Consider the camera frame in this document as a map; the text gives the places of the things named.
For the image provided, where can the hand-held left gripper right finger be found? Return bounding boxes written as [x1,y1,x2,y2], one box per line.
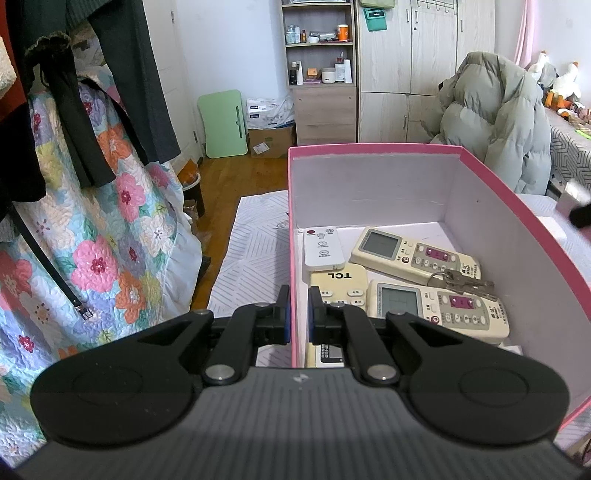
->
[307,286,463,387]

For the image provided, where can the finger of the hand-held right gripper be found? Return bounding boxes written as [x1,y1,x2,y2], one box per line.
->
[569,200,591,230]

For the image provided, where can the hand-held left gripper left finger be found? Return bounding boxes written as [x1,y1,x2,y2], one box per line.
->
[137,285,293,387]

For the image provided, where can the white remote control with display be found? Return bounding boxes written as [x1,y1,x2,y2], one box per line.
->
[314,342,346,368]

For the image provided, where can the yellow remote control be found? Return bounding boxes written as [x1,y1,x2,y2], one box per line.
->
[309,264,370,308]

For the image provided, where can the white small remote control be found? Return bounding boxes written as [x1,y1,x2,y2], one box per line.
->
[303,226,346,272]

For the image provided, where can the beige remote control purple buttons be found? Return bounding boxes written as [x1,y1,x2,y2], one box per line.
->
[349,226,482,286]
[367,279,511,344]

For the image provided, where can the metal key bunch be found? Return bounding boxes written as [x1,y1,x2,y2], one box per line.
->
[427,270,496,301]

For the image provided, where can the pink cardboard box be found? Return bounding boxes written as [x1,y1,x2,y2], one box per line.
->
[287,144,591,432]

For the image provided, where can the geometric patterned tablecloth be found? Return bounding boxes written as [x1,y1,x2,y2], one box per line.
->
[546,107,591,197]

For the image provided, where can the grey puffer jacket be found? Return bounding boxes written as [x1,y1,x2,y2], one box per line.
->
[433,51,553,196]

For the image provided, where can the white goose plush toy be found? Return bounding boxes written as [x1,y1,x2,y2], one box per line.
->
[551,61,583,101]

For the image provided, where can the grey goose plush toy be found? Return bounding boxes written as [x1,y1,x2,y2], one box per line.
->
[526,51,558,89]

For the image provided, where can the white waste basket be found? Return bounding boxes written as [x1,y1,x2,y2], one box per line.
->
[178,158,206,219]

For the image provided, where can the brown cardboard box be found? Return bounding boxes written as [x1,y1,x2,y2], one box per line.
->
[248,124,297,159]

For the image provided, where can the pink curtain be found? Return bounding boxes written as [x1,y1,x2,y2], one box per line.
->
[512,0,542,71]

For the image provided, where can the floral quilt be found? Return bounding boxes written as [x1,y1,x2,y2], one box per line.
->
[0,69,205,464]

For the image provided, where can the green folding board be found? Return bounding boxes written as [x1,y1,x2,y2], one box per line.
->
[198,89,248,160]

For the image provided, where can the wooden shelf cabinet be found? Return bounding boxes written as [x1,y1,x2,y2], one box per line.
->
[280,0,359,147]

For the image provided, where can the white tissue package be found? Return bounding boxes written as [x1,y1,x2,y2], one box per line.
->
[245,95,297,130]

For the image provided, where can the wooden wardrobe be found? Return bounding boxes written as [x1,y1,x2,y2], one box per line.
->
[355,0,498,145]

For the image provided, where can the black belt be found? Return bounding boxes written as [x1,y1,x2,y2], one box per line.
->
[9,203,94,322]

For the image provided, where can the coat hook rack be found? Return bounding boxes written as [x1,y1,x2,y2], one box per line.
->
[413,0,459,14]

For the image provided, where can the green hanging organizer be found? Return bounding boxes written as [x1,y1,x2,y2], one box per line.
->
[359,0,398,33]

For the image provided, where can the dark grey hanging garment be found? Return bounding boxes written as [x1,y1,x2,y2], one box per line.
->
[87,0,182,165]

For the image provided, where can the black hanging garment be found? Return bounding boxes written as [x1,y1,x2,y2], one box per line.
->
[0,0,117,205]

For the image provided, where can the red garment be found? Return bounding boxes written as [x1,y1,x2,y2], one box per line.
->
[0,69,29,124]

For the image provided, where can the cream fleece garment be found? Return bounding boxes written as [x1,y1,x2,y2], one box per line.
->
[0,36,17,99]

